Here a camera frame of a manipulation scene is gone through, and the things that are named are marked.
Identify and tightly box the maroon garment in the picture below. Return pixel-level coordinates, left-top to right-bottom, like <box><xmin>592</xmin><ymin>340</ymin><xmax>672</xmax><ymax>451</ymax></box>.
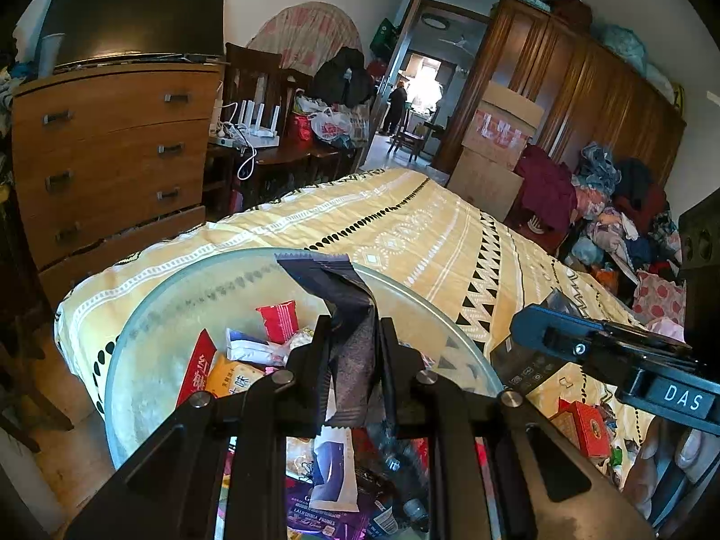
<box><xmin>514</xmin><ymin>146</ymin><xmax>577</xmax><ymax>231</ymax></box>

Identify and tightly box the glass bowl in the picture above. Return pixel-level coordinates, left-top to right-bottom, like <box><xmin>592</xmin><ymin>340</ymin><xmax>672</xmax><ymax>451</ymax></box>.
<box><xmin>104</xmin><ymin>247</ymin><xmax>504</xmax><ymax>540</ymax></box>

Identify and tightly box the dark wooden desk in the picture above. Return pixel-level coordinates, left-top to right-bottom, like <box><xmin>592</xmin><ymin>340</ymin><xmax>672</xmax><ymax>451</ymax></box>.
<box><xmin>205</xmin><ymin>135</ymin><xmax>361</xmax><ymax>215</ymax></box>

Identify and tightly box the red patterned cushion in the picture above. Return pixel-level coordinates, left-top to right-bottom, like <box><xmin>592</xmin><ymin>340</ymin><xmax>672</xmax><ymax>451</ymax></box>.
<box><xmin>633</xmin><ymin>270</ymin><xmax>687</xmax><ymax>327</ymax></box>

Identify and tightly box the dark blue snack packet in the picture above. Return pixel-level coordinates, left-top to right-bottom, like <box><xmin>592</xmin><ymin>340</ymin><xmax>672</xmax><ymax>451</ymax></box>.
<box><xmin>275</xmin><ymin>253</ymin><xmax>389</xmax><ymax>428</ymax></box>

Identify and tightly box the brown wooden wardrobe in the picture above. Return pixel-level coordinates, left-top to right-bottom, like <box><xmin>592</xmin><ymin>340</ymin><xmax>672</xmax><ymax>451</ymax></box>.
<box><xmin>433</xmin><ymin>0</ymin><xmax>687</xmax><ymax>203</ymax></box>

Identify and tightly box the dark red bag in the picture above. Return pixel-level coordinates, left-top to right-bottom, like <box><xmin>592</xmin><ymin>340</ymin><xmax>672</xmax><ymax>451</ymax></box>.
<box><xmin>548</xmin><ymin>0</ymin><xmax>594</xmax><ymax>35</ymax></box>

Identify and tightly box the dark wooden chair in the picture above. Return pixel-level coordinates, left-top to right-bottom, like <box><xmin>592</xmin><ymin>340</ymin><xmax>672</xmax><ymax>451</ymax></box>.
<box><xmin>225</xmin><ymin>42</ymin><xmax>316</xmax><ymax>125</ymax></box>
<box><xmin>0</xmin><ymin>191</ymin><xmax>74</xmax><ymax>451</ymax></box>

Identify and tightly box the green bag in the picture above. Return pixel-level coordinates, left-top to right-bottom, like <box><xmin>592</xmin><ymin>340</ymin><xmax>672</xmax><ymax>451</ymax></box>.
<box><xmin>368</xmin><ymin>18</ymin><xmax>397</xmax><ymax>57</ymax></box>

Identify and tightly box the purple snack packet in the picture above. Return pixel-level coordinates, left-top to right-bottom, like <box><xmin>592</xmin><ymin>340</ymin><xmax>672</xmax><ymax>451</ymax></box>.
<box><xmin>284</xmin><ymin>481</ymin><xmax>372</xmax><ymax>540</ymax></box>

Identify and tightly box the black television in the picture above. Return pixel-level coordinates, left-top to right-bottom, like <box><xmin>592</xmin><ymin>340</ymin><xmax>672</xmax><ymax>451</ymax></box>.
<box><xmin>36</xmin><ymin>0</ymin><xmax>226</xmax><ymax>68</ymax></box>

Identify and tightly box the grey cup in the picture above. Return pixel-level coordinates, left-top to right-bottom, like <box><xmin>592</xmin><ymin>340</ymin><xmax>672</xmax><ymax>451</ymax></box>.
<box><xmin>36</xmin><ymin>34</ymin><xmax>66</xmax><ymax>80</ymax></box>

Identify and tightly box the wooden dresser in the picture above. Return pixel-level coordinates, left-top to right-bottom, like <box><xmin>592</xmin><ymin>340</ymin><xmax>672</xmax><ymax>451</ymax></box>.
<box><xmin>11</xmin><ymin>62</ymin><xmax>223</xmax><ymax>310</ymax></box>

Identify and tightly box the red printed cardboard box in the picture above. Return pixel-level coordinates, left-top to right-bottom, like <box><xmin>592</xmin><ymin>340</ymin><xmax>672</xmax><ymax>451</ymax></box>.
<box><xmin>461</xmin><ymin>81</ymin><xmax>545</xmax><ymax>172</ymax></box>

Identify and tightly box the dark box with icons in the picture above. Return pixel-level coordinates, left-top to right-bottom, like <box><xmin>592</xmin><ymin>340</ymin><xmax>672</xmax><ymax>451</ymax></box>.
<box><xmin>489</xmin><ymin>287</ymin><xmax>586</xmax><ymax>397</ymax></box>

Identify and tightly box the white router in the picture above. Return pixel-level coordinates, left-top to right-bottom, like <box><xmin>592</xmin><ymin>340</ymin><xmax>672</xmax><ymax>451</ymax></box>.
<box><xmin>233</xmin><ymin>81</ymin><xmax>282</xmax><ymax>141</ymax></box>

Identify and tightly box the pile of clothes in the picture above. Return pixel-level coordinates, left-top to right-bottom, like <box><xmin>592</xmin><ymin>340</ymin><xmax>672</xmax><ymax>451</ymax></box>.
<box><xmin>562</xmin><ymin>140</ymin><xmax>684</xmax><ymax>293</ymax></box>

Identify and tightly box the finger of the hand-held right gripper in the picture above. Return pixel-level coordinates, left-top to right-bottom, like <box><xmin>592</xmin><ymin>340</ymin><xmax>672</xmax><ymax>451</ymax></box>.
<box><xmin>509</xmin><ymin>304</ymin><xmax>607</xmax><ymax>375</ymax></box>

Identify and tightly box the black bag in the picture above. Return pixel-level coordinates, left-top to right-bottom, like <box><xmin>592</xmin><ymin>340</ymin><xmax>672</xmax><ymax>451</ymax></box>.
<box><xmin>312</xmin><ymin>48</ymin><xmax>378</xmax><ymax>110</ymax></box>

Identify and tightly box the clear plastic bottle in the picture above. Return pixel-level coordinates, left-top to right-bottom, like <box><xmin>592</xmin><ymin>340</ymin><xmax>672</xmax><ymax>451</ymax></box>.
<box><xmin>365</xmin><ymin>433</ymin><xmax>431</xmax><ymax>535</ymax></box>

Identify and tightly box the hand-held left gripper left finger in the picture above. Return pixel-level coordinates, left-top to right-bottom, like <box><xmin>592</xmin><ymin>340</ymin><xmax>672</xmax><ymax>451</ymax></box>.
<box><xmin>64</xmin><ymin>315</ymin><xmax>333</xmax><ymax>540</ymax></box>

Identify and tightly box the small wooden chair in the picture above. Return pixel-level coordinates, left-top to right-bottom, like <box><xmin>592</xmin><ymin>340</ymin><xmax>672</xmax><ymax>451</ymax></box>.
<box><xmin>388</xmin><ymin>118</ymin><xmax>428</xmax><ymax>161</ymax></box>

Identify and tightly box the teal bag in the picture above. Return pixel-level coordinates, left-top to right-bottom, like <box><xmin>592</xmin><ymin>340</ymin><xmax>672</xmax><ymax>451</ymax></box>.
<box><xmin>596</xmin><ymin>22</ymin><xmax>648</xmax><ymax>68</ymax></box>

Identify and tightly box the white plastic bag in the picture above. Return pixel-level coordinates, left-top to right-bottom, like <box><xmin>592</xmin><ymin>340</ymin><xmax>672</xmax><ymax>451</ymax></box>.
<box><xmin>309</xmin><ymin>107</ymin><xmax>355</xmax><ymax>144</ymax></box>

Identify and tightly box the person's right hand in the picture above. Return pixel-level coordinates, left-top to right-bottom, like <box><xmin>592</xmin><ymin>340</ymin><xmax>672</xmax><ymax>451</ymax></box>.
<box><xmin>622</xmin><ymin>421</ymin><xmax>719</xmax><ymax>524</ymax></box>

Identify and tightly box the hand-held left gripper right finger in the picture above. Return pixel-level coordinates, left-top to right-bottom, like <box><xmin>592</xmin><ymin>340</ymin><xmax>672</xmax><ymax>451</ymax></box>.
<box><xmin>379</xmin><ymin>318</ymin><xmax>656</xmax><ymax>540</ymax></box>

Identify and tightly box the pink fan-shaped cloth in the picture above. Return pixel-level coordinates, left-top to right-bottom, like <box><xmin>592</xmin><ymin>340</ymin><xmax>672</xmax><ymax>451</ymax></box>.
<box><xmin>247</xmin><ymin>3</ymin><xmax>364</xmax><ymax>77</ymax></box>

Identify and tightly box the red gold patterned box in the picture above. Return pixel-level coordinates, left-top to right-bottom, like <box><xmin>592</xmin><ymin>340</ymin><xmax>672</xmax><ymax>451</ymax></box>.
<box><xmin>548</xmin><ymin>399</ymin><xmax>612</xmax><ymax>459</ymax></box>

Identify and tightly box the white navy snack packet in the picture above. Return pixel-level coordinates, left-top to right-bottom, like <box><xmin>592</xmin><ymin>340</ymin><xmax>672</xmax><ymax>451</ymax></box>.
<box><xmin>306</xmin><ymin>424</ymin><xmax>361</xmax><ymax>513</ymax></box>

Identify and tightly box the red white snack packet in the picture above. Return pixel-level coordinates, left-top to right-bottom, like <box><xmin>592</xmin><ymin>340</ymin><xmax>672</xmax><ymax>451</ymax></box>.
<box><xmin>177</xmin><ymin>329</ymin><xmax>218</xmax><ymax>406</ymax></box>

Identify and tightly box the orange yellow snack packet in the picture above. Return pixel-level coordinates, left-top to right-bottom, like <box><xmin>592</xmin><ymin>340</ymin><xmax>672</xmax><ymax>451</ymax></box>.
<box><xmin>205</xmin><ymin>357</ymin><xmax>265</xmax><ymax>400</ymax></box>

